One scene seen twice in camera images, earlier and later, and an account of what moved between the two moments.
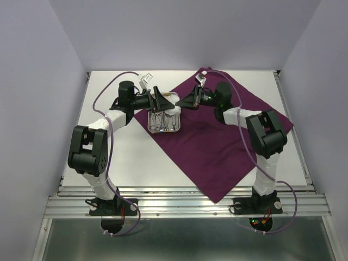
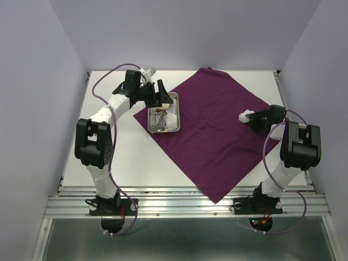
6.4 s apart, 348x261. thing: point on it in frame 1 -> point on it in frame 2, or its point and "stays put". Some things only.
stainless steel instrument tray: (160, 122) stays put
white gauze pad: (173, 98) -> (171, 121)
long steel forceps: (166, 126) -> (163, 113)
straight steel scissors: (156, 126) stays put
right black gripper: (192, 99) -> (255, 116)
